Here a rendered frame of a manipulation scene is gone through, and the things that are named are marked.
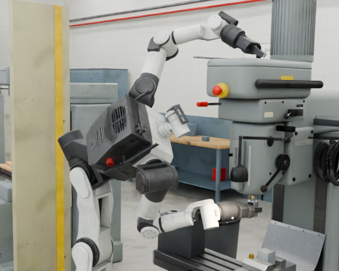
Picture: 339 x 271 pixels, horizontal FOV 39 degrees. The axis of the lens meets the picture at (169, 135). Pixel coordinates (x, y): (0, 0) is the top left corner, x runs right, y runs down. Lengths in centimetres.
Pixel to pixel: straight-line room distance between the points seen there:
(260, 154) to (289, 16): 64
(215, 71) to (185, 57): 650
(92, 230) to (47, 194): 132
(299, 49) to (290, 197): 76
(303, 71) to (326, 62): 462
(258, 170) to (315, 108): 45
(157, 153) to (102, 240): 53
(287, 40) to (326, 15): 463
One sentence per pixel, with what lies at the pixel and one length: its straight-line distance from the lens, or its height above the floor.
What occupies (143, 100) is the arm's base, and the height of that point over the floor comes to 171.
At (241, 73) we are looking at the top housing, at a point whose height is 183.
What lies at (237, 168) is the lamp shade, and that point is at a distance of 188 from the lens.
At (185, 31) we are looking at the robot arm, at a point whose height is 202.
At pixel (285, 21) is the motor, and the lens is 224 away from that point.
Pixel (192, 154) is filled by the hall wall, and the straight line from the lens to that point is 838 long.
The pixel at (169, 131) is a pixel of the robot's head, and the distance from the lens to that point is 198.
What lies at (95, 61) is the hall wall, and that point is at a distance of 1068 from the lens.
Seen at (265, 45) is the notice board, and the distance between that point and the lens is 735.
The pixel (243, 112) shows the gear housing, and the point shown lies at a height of 167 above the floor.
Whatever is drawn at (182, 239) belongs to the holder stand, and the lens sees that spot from 245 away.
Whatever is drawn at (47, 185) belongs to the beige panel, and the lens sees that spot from 348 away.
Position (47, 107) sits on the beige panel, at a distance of 340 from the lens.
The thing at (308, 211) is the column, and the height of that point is 117.
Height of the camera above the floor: 180
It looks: 7 degrees down
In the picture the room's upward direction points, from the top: 1 degrees clockwise
